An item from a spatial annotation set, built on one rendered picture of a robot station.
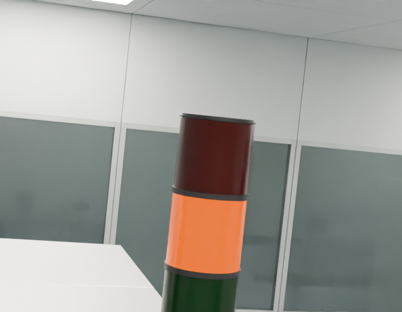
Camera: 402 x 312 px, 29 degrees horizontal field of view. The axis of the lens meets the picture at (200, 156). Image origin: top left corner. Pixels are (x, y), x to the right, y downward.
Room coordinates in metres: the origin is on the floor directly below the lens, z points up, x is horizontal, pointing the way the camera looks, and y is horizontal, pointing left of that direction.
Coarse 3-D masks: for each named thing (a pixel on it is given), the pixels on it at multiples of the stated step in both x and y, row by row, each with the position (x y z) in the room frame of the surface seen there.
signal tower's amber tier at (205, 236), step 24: (192, 216) 0.48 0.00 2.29; (216, 216) 0.48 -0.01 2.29; (240, 216) 0.49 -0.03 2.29; (168, 240) 0.50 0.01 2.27; (192, 240) 0.48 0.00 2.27; (216, 240) 0.48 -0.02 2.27; (240, 240) 0.50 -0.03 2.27; (168, 264) 0.50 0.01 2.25; (192, 264) 0.48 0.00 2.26; (216, 264) 0.48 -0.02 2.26
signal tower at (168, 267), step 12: (216, 120) 0.48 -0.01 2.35; (228, 120) 0.48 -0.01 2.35; (240, 120) 0.49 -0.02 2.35; (252, 120) 0.50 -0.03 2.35; (180, 192) 0.49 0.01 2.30; (192, 192) 0.48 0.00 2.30; (192, 276) 0.48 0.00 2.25; (204, 276) 0.48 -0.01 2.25; (216, 276) 0.48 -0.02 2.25; (228, 276) 0.49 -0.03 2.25
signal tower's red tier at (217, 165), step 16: (192, 128) 0.49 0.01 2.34; (208, 128) 0.48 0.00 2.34; (224, 128) 0.48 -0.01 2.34; (240, 128) 0.49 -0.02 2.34; (192, 144) 0.49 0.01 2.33; (208, 144) 0.48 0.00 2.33; (224, 144) 0.48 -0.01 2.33; (240, 144) 0.49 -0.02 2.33; (176, 160) 0.50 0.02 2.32; (192, 160) 0.49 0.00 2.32; (208, 160) 0.48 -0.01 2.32; (224, 160) 0.48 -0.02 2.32; (240, 160) 0.49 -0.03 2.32; (176, 176) 0.50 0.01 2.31; (192, 176) 0.49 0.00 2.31; (208, 176) 0.48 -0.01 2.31; (224, 176) 0.48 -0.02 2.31; (240, 176) 0.49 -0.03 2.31; (208, 192) 0.48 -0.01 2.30; (224, 192) 0.48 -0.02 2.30; (240, 192) 0.49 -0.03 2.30
